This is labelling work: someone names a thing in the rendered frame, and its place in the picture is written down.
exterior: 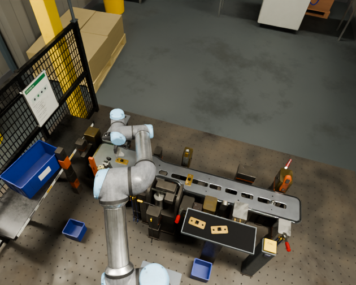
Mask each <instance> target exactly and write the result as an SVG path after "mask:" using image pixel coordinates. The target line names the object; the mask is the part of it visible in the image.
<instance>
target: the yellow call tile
mask: <svg viewBox="0 0 356 285"><path fill-rule="evenodd" d="M276 245H277V242H276V241H273V240H270V239H266V238H265V239H264V248H263V250H264V251H268V252H271V253H274V254H276Z"/></svg>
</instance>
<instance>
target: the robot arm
mask: <svg viewBox="0 0 356 285"><path fill-rule="evenodd" d="M110 118H111V132H105V133H104V135H103V137H102V139H103V140H111V142H112V143H113V144H114V154H115V157H116V159H118V156H122V157H123V156H124V153H122V152H121V148H120V147H118V146H121V147H122V148H124V149H126V150H127V148H128V147H129V145H130V143H131V141H132V140H136V163H135V164H134V166H131V167H118V168H107V169H101V170H98V171H97V173H96V175H95V180H94V198H95V199H99V204H100V205H101V206H103V209H104V217H105V230H106V244H107V258H108V266H107V267H106V268H105V272H104V273H103V274H102V277H101V284H102V285H171V281H170V279H169V276H168V272H167V270H166V269H165V268H164V267H163V266H162V265H160V264H156V263H152V264H148V265H146V266H145V267H140V268H135V269H134V264H133V263H132V262H130V260H129V246H128V232H127V218H126V210H125V204H126V203H127V202H128V200H129V197H128V196H133V195H139V194H141V193H143V192H145V191H146V190H147V189H148V188H149V187H150V186H151V184H152V183H153V181H154V179H155V176H156V165H155V163H154V162H153V157H152V152H151V142H150V139H152V138H153V126H152V125H151V124H144V125H136V126H126V125H125V115H124V111H123V110H121V109H113V110H112V111H111V112H110Z"/></svg>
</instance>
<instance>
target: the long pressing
mask: <svg viewBox="0 0 356 285"><path fill-rule="evenodd" d="M118 147H120V148H121V152H122V153H124V156H123V157H122V156H118V158H122V159H126V160H128V163H127V165H124V164H121V163H117V162H115V160H116V157H115V154H114V151H113V149H114V144H110V143H107V142H103V143H101V144H100V145H99V147H98V149H97V150H96V151H95V153H94V155H93V156H92V157H93V158H94V160H95V163H96V166H97V168H98V167H99V165H101V166H104V165H103V161H104V160H105V161H106V160H107V159H106V158H107V157H110V158H111V160H110V161H109V162H110V163H111V166H112V168H118V167H131V166H134V164H135V163H136V150H133V149H130V148H127V150H126V149H124V148H122V147H121V146H118ZM152 157H153V162H154V163H155V165H156V176H155V177H156V179H162V180H166V181H169V182H173V183H176V184H178V185H179V187H180V186H181V184H183V185H184V188H183V192H184V193H186V194H189V195H193V196H197V197H200V198H205V197H206V195H208V196H212V197H216V198H217V199H218V201H217V202H218V203H222V201H227V202H228V206H233V204H234V202H235V201H238V200H239V201H240V202H244V203H246V204H249V207H248V211H250V212H253V213H257V214H260V215H264V216H267V217H270V218H274V219H279V218H281V219H285V220H288V221H291V223H292V224H300V223H301V221H302V203H301V200H300V199H299V198H298V197H296V196H291V195H288V194H284V193H281V192H276V191H273V190H270V189H266V188H262V187H258V186H255V185H251V184H247V183H243V182H239V181H236V180H232V179H228V178H225V177H222V176H217V175H214V174H210V173H207V172H203V171H199V170H195V169H191V168H188V167H184V166H180V165H176V164H174V163H169V162H166V161H164V160H162V159H161V158H159V157H158V156H155V155H152ZM159 165H160V166H159ZM160 170H162V171H165V172H168V174H167V175H162V174H159V172H160ZM172 174H176V175H180V176H184V177H186V178H187V176H188V174H191V175H194V176H193V179H194V180H198V181H201V182H205V183H207V184H208V185H207V187H204V186H202V185H198V184H194V183H191V186H188V185H185V182H186V181H183V180H180V179H176V178H172V177H171V176H172ZM210 184H212V185H217V186H219V187H221V190H220V191H219V190H216V189H212V188H210ZM225 189H231V190H234V191H236V192H237V194H236V195H233V194H230V193H227V192H225ZM242 193H245V194H248V195H252V196H253V199H252V200H251V199H249V198H244V197H242V196H241V194H242ZM272 196H273V197H272ZM258 197H260V198H263V199H266V200H269V201H272V200H274V201H275V202H278V203H281V204H285V205H286V209H284V208H280V207H277V206H275V205H274V204H270V202H269V204H266V203H263V202H259V201H258Z"/></svg>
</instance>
